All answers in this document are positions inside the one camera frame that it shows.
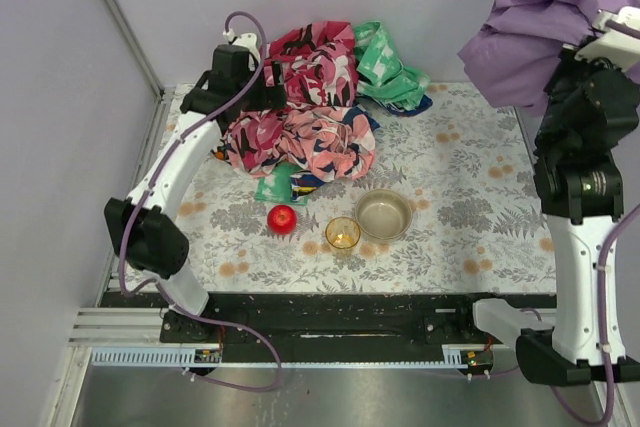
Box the pink camouflage cloth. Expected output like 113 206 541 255
225 21 358 177

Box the lilac purple cloth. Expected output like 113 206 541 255
458 0 639 117

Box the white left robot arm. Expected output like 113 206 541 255
104 34 286 316

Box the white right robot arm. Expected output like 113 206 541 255
473 6 639 387

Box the black orange camouflage cloth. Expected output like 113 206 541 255
211 148 227 160

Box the pink floral cloth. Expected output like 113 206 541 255
276 106 379 183

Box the green white tie-dye cloth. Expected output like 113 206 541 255
254 20 432 206

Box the red apple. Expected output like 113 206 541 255
267 205 297 235

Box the amber transparent plastic cup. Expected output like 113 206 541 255
324 216 361 254

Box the beige ceramic bowl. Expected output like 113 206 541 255
354 189 413 243

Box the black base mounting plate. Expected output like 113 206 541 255
159 291 521 348

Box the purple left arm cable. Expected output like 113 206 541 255
118 10 285 392

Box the white slotted cable duct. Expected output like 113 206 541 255
92 344 224 367

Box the aluminium frame rail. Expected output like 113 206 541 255
69 308 164 347

